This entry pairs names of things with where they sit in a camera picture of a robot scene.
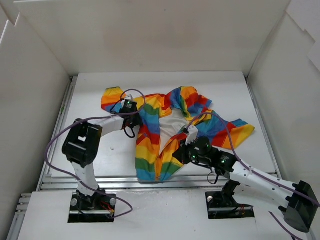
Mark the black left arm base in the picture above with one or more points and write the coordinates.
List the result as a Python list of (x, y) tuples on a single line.
[(92, 209)]

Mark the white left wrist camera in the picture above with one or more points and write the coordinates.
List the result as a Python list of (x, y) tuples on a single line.
[(128, 98)]

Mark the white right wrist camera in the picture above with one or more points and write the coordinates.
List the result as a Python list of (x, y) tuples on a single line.
[(191, 133)]

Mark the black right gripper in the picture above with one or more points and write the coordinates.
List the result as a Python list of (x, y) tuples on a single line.
[(180, 152)]

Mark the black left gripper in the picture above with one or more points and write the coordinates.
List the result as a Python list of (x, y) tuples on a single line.
[(136, 120)]

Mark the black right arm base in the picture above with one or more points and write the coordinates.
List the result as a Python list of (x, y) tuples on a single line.
[(221, 205)]

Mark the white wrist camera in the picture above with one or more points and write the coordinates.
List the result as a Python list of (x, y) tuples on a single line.
[(191, 133), (128, 98)]

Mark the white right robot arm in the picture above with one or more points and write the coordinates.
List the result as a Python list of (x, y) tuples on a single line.
[(296, 201)]

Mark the rainbow striped jacket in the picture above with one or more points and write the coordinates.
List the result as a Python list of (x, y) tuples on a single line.
[(163, 118)]

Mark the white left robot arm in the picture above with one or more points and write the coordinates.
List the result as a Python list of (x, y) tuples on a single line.
[(82, 144)]

